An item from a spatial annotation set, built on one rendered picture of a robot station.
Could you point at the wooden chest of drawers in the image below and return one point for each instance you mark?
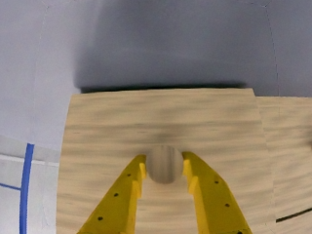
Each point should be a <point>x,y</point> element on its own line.
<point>300,216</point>

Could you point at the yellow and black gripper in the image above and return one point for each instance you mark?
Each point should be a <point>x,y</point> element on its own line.
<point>217,210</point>

